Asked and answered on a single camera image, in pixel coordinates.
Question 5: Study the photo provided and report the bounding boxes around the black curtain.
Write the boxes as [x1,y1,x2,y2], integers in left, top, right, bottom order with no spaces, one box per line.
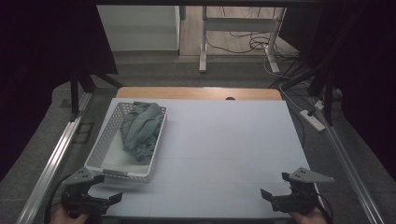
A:
[0,0,120,181]
[279,0,396,172]

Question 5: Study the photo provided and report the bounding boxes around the black floor cables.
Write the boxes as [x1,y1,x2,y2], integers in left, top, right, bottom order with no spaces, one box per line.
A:
[206,31,302,63]

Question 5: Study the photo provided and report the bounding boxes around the white perforated plastic basket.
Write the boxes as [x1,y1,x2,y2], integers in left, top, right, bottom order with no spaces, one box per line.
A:
[83,101,168,184]

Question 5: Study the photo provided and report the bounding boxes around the white table mat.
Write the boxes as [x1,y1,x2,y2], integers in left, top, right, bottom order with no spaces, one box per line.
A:
[64,97,323,220]

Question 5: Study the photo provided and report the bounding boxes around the white desk frame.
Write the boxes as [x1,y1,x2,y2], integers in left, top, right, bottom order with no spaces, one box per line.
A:
[199,6,288,75]

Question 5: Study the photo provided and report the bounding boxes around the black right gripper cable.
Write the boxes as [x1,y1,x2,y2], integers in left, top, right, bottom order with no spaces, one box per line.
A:
[316,190,334,224]

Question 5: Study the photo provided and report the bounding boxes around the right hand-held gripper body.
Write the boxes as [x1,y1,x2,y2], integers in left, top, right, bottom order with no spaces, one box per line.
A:
[270,166,336,217]

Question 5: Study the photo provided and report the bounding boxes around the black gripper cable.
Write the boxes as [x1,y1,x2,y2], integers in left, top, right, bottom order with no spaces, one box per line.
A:
[43,174,76,224]
[316,190,334,224]

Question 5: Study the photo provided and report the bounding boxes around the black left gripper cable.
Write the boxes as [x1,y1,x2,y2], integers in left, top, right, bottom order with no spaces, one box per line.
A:
[43,174,76,224]

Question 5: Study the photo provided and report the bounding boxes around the aluminium frame rail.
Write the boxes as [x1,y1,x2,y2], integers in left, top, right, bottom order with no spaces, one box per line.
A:
[311,96,386,224]
[15,91,94,224]

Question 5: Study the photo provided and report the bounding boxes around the green cloth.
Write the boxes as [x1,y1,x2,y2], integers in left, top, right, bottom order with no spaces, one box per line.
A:
[119,101,166,162]

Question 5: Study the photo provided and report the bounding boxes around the white cabinet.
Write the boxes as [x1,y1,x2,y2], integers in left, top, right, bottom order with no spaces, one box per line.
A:
[96,4,181,52]

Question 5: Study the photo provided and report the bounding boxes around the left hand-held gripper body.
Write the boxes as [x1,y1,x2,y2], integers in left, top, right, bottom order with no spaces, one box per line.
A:
[60,167,110,218]

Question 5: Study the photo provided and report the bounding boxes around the white power strip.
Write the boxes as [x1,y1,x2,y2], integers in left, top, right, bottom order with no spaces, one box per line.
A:
[299,109,326,133]

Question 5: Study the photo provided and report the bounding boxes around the person's left hand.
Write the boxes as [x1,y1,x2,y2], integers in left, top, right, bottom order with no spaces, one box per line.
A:
[49,204,90,224]

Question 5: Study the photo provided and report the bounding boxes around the white floor cable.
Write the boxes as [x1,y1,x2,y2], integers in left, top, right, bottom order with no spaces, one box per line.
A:
[263,55,304,112]

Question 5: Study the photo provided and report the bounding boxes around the person's right hand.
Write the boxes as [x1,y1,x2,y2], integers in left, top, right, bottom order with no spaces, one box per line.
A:
[288,206,328,224]

